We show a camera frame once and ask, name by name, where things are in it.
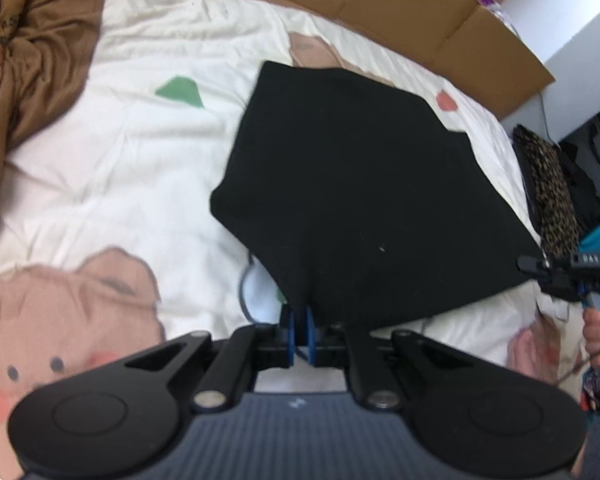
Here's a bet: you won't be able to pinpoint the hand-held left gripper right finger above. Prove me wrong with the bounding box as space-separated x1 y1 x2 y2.
302 305 473 411

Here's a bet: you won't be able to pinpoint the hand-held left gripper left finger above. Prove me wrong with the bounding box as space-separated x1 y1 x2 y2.
122 305 296 411

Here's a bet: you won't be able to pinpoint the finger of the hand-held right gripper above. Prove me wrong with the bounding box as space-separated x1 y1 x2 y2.
516 254 557 276

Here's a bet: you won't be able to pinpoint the black pants with bear-print trim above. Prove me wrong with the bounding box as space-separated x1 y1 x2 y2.
209 60 548 341

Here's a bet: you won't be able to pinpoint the pile of black clothes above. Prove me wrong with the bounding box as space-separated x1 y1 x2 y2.
557 140 600 241

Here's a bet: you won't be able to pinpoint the leopard print garment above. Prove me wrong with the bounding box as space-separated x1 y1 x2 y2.
515 125 583 271

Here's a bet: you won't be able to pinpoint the cream bear print blanket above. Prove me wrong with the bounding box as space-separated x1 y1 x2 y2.
0 0 588 480

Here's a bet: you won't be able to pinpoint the large flat cardboard sheet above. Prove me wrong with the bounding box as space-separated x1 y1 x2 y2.
200 0 556 121

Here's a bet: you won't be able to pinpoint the brown garment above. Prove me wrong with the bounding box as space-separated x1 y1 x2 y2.
0 0 108 221

